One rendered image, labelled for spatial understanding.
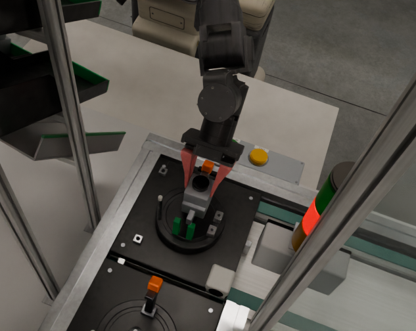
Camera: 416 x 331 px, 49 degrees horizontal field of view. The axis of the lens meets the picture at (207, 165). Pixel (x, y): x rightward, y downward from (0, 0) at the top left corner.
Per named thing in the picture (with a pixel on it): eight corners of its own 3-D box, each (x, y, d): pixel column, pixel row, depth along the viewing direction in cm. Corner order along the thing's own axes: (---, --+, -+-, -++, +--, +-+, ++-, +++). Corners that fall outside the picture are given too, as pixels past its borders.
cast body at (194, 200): (192, 184, 87) (195, 163, 81) (214, 192, 86) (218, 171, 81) (177, 220, 82) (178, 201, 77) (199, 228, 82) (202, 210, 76)
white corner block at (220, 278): (211, 270, 88) (213, 262, 85) (232, 278, 88) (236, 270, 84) (202, 291, 86) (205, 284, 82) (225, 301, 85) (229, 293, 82)
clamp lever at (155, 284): (145, 303, 79) (152, 274, 74) (156, 307, 78) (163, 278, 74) (137, 319, 76) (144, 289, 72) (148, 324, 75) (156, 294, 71)
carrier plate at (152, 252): (158, 161, 101) (159, 155, 99) (260, 198, 99) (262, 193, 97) (109, 254, 88) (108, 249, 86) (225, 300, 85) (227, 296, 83)
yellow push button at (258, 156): (252, 150, 106) (253, 145, 104) (267, 156, 105) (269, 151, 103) (246, 163, 103) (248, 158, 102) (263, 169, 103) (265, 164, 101)
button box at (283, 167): (217, 147, 112) (220, 131, 106) (298, 176, 109) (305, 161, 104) (207, 168, 108) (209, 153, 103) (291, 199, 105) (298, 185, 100)
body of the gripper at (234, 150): (236, 165, 74) (250, 122, 72) (179, 144, 76) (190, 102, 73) (242, 155, 81) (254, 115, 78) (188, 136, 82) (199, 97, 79)
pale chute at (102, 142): (69, 123, 100) (76, 105, 99) (117, 150, 97) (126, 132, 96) (-30, 123, 73) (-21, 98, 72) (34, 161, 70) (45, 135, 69)
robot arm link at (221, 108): (253, 35, 73) (202, 41, 75) (243, 34, 62) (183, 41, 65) (259, 108, 76) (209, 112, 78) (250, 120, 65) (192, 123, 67)
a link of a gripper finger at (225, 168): (219, 207, 77) (235, 156, 74) (179, 193, 78) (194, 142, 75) (225, 194, 83) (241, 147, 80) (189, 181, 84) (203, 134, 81)
